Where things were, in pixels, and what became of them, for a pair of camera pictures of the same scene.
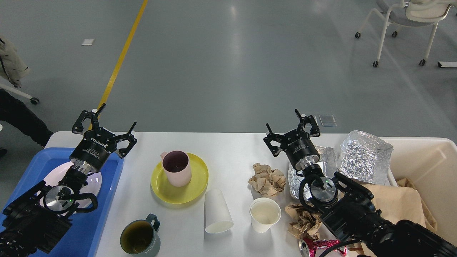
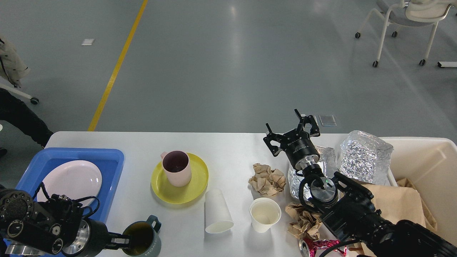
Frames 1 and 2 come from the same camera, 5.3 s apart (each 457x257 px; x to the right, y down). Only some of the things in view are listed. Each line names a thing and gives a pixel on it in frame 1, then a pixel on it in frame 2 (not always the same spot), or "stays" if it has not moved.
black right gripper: x=300 y=150 stays
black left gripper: x=92 y=150 -> x=91 y=238
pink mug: x=176 y=164 stays
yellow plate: x=168 y=193 stays
